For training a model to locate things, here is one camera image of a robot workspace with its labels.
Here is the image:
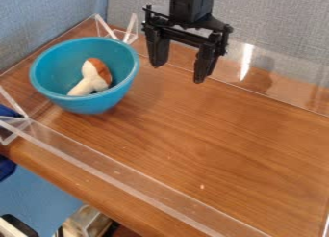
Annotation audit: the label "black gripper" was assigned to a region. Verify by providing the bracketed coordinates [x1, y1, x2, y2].
[142, 0, 233, 84]

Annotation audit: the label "white brown toy mushroom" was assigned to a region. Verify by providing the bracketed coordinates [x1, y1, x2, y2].
[68, 58, 112, 96]

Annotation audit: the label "blue plastic bowl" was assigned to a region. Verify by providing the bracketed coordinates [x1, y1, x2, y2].
[29, 37, 140, 115]

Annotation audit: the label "clear acrylic barrier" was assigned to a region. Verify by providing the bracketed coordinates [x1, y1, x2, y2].
[0, 13, 329, 237]

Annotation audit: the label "blue cloth object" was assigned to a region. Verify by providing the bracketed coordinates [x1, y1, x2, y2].
[0, 104, 21, 181]

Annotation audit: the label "grey metal object below table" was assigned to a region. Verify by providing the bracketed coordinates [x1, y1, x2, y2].
[53, 205, 113, 237]

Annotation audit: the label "black white object below table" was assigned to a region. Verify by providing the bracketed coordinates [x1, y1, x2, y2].
[0, 214, 38, 237]

